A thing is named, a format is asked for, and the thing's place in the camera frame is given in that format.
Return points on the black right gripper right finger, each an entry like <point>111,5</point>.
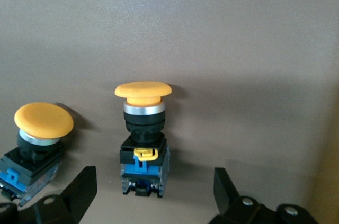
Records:
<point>227,200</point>

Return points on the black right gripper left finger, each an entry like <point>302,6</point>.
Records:
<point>76,195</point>

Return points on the yellow push button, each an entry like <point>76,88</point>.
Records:
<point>42,120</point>
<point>144,128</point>

